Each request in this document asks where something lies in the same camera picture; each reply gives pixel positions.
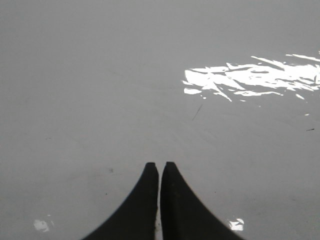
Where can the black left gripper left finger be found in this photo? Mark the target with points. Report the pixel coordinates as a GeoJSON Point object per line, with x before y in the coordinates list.
{"type": "Point", "coordinates": [135, 218]}

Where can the white whiteboard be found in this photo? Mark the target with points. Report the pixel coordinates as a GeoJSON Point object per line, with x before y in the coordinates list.
{"type": "Point", "coordinates": [92, 90]}

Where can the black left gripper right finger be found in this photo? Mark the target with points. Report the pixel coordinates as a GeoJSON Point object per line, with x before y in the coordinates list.
{"type": "Point", "coordinates": [183, 216]}

